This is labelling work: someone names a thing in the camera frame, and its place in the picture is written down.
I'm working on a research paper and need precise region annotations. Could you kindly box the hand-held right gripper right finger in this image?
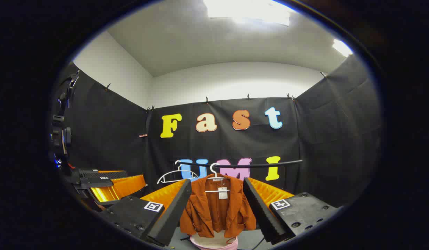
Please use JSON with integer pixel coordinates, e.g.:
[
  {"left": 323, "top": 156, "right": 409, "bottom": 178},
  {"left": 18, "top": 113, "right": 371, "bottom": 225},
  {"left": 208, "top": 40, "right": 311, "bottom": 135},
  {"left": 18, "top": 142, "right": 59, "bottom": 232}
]
[{"left": 243, "top": 177, "right": 340, "bottom": 243}]

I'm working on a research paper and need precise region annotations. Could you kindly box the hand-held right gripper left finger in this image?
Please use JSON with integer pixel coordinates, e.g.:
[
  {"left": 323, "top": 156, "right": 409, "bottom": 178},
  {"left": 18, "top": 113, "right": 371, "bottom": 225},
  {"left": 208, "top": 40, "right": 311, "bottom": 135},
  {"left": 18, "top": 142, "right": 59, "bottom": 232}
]
[{"left": 98, "top": 179, "right": 192, "bottom": 247}]

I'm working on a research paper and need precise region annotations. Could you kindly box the orange corduroy jacket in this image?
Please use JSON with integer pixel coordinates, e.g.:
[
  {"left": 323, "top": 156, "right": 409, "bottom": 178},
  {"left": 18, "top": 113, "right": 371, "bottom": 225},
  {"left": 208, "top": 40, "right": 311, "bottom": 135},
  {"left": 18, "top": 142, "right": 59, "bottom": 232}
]
[{"left": 180, "top": 174, "right": 256, "bottom": 238}]

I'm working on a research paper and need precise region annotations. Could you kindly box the pink laundry hamper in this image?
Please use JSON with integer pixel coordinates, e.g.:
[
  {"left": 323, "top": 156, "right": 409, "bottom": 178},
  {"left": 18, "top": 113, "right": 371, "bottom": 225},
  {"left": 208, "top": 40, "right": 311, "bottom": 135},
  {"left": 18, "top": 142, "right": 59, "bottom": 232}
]
[{"left": 190, "top": 231, "right": 238, "bottom": 250}]

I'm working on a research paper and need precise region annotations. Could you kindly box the white plastic hanger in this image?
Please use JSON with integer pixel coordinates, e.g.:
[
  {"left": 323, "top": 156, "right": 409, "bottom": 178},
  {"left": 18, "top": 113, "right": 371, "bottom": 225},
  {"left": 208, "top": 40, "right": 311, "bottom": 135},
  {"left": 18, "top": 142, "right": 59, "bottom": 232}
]
[
  {"left": 205, "top": 162, "right": 232, "bottom": 193},
  {"left": 157, "top": 160, "right": 200, "bottom": 184}
]

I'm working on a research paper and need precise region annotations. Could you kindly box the small ceiling light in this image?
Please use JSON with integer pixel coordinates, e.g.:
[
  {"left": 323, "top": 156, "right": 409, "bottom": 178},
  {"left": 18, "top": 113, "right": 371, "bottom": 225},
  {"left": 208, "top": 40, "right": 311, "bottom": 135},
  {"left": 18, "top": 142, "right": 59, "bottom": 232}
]
[{"left": 332, "top": 39, "right": 354, "bottom": 58}]

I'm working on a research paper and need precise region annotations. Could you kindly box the large ceiling light panel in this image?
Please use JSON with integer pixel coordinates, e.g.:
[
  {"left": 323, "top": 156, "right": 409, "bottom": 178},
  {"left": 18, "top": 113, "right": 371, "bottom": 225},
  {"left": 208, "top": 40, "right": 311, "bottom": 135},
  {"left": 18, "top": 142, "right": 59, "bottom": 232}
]
[{"left": 203, "top": 0, "right": 292, "bottom": 27}]

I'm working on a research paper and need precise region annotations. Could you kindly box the black clothes rail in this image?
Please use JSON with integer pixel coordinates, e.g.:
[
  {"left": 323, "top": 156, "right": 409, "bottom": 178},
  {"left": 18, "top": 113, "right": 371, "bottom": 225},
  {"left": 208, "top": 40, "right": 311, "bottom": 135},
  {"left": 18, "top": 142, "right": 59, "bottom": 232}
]
[{"left": 176, "top": 159, "right": 303, "bottom": 169}]

